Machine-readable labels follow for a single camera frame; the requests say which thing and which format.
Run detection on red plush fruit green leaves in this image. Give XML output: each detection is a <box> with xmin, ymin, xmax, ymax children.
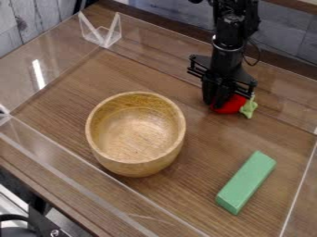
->
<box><xmin>210</xmin><ymin>94</ymin><xmax>259</xmax><ymax>119</ymax></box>

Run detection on green rectangular block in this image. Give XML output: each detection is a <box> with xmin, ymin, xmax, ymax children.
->
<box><xmin>216</xmin><ymin>151</ymin><xmax>276</xmax><ymax>216</ymax></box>

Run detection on black metal bracket with cable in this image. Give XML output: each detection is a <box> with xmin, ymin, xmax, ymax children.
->
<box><xmin>0</xmin><ymin>206</ymin><xmax>74</xmax><ymax>237</ymax></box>

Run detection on clear acrylic tray enclosure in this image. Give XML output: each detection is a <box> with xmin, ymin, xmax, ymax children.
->
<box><xmin>0</xmin><ymin>7</ymin><xmax>317</xmax><ymax>237</ymax></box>

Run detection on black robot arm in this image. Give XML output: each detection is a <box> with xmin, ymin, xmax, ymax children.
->
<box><xmin>188</xmin><ymin>0</ymin><xmax>260</xmax><ymax>109</ymax></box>

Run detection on wooden bowl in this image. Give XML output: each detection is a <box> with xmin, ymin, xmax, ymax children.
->
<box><xmin>86</xmin><ymin>91</ymin><xmax>186</xmax><ymax>177</ymax></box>

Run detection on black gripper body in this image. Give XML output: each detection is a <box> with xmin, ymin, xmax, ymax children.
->
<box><xmin>188</xmin><ymin>55</ymin><xmax>259</xmax><ymax>99</ymax></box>

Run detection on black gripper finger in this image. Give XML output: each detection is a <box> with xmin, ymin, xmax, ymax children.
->
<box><xmin>214</xmin><ymin>84</ymin><xmax>233</xmax><ymax>108</ymax></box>
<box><xmin>202</xmin><ymin>77</ymin><xmax>218</xmax><ymax>106</ymax></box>

